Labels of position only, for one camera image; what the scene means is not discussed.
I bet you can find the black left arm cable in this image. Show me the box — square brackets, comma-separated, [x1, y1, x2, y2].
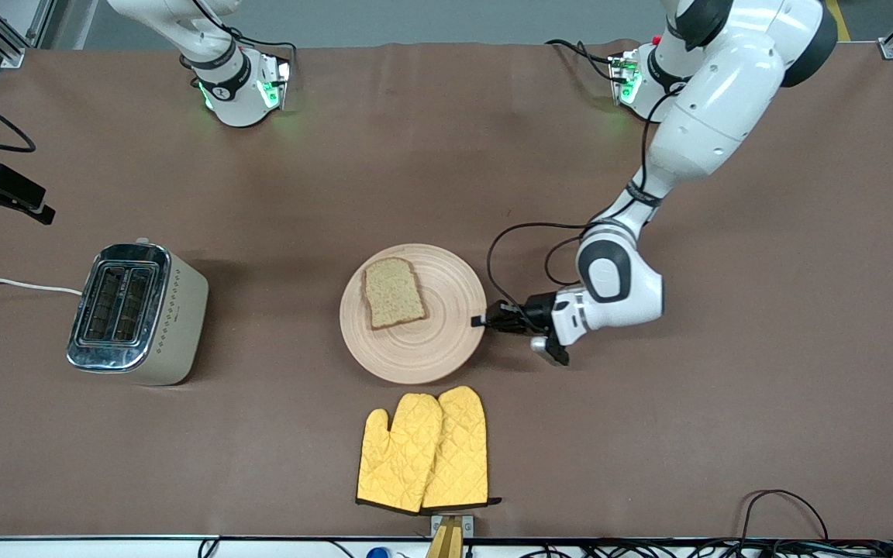
[487, 85, 684, 311]

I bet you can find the grey metal clamp bracket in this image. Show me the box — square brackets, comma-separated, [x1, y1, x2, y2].
[429, 514, 475, 538]

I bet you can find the brown bread toast slice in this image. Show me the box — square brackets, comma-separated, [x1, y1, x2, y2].
[362, 257, 427, 330]

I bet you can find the yellow quilted oven mitt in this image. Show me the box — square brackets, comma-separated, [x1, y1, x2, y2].
[357, 394, 444, 514]
[422, 386, 503, 510]

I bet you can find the brown table cover mat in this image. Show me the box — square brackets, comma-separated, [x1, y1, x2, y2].
[0, 40, 893, 539]

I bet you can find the black looped floor cable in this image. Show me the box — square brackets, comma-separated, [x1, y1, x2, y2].
[740, 489, 832, 543]

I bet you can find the round light wooden plate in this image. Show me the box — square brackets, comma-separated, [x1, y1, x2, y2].
[340, 244, 488, 385]

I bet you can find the black base cable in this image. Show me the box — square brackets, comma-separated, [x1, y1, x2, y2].
[218, 27, 298, 63]
[546, 39, 619, 83]

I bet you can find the chrome two-slot toaster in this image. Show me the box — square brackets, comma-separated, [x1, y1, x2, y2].
[67, 239, 209, 386]

